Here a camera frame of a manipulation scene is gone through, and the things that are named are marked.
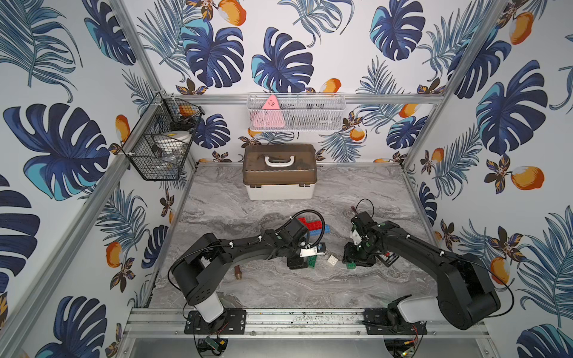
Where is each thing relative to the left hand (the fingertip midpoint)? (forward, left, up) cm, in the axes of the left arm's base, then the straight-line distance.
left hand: (306, 251), depth 86 cm
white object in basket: (+24, +50, +30) cm, 63 cm away
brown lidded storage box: (+26, +12, +16) cm, 33 cm away
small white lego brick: (-2, -11, -3) cm, 11 cm away
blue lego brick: (-1, -2, +17) cm, 17 cm away
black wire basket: (+43, +62, +29) cm, 81 cm away
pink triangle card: (+43, +17, +31) cm, 56 cm away
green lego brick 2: (-4, -18, -2) cm, 18 cm away
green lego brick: (-2, -3, -3) cm, 5 cm away
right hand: (-2, -17, -1) cm, 17 cm away
